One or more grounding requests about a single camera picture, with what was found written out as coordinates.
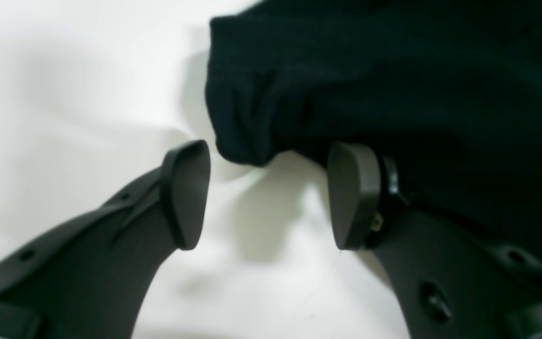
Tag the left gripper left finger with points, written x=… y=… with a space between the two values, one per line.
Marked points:
x=87 y=278

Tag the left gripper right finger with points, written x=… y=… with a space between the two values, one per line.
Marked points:
x=452 y=280

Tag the black graphic t-shirt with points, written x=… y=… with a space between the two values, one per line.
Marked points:
x=450 y=89

